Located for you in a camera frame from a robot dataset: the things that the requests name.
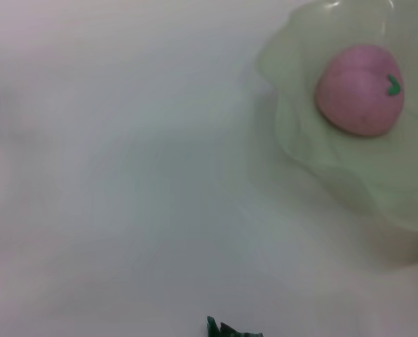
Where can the green plastic wrapper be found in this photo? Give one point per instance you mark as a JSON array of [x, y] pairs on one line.
[[230, 330]]

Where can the translucent green plastic bowl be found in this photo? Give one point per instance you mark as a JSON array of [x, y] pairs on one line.
[[352, 168]]

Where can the pink toy peach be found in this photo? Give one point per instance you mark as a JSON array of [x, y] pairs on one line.
[[359, 94]]

